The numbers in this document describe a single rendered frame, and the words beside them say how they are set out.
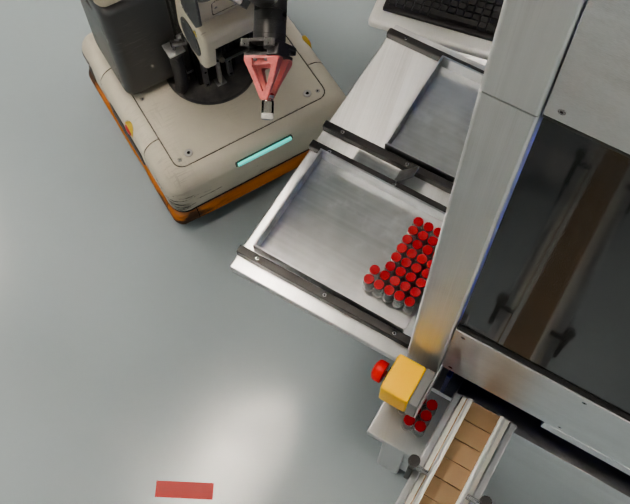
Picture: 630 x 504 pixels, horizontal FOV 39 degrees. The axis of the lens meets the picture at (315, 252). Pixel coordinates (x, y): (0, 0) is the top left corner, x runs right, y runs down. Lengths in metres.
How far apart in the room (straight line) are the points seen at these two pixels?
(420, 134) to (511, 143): 1.02
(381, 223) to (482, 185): 0.83
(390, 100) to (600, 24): 1.25
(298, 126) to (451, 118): 0.80
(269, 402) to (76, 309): 0.65
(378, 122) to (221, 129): 0.82
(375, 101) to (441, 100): 0.14
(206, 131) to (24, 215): 0.68
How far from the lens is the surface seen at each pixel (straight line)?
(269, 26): 1.59
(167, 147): 2.66
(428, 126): 1.95
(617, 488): 1.75
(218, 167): 2.62
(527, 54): 0.82
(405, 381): 1.56
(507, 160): 0.96
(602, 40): 0.78
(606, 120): 0.85
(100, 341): 2.74
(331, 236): 1.81
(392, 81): 2.01
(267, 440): 2.59
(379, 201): 1.85
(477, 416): 1.66
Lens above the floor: 2.52
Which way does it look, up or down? 66 degrees down
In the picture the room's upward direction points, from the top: 1 degrees counter-clockwise
